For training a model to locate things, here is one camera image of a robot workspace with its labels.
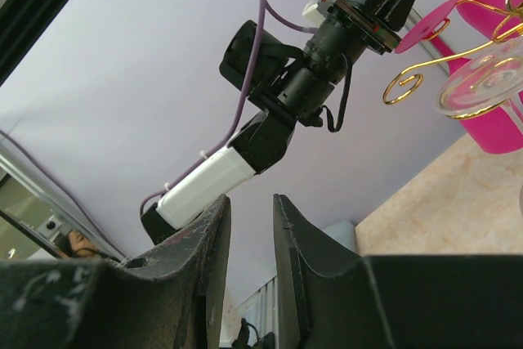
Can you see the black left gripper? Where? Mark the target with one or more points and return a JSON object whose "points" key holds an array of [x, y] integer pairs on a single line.
{"points": [[353, 26]]}

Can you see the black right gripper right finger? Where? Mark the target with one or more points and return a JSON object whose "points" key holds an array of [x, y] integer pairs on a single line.
{"points": [[330, 297]]}

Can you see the magenta plastic wine glass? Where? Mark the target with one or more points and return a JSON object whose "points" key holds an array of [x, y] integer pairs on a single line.
{"points": [[498, 20]]}

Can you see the clear wine glass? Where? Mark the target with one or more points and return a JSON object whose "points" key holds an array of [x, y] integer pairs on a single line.
{"points": [[485, 96]]}

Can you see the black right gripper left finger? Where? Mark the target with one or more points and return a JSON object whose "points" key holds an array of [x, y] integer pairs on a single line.
{"points": [[169, 297]]}

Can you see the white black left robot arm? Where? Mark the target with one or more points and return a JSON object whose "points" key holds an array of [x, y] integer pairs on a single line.
{"points": [[289, 86]]}

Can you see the aluminium corner post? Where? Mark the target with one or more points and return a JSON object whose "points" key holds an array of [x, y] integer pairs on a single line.
{"points": [[28, 176]]}

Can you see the grey blue cloth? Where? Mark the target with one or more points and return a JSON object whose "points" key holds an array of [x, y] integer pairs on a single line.
{"points": [[344, 233]]}

